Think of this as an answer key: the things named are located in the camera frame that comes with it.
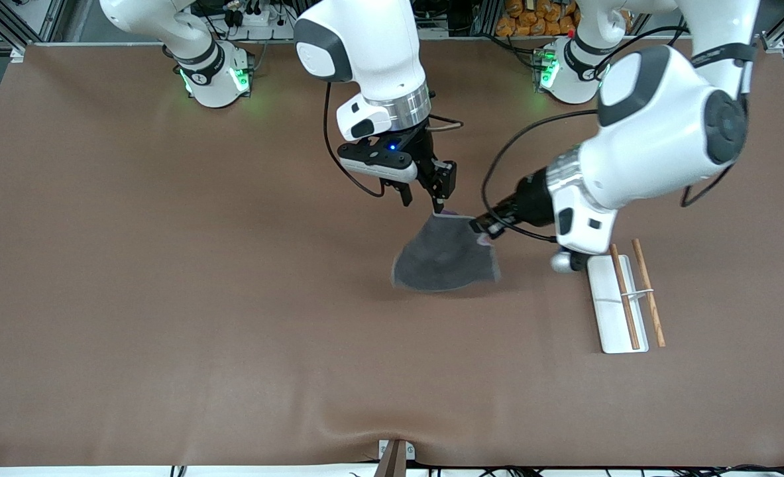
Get grey and purple towel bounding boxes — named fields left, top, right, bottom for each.
left=392, top=211, right=502, bottom=293

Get white rack with wooden rods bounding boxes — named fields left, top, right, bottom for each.
left=585, top=238, right=667, bottom=354

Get orange bagged items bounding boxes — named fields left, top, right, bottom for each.
left=496, top=0, right=581, bottom=38

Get white power strip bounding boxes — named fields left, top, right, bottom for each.
left=223, top=0, right=300, bottom=40

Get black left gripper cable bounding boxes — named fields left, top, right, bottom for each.
left=481, top=25, right=738, bottom=243

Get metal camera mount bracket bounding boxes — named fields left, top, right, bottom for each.
left=373, top=439, right=416, bottom=477

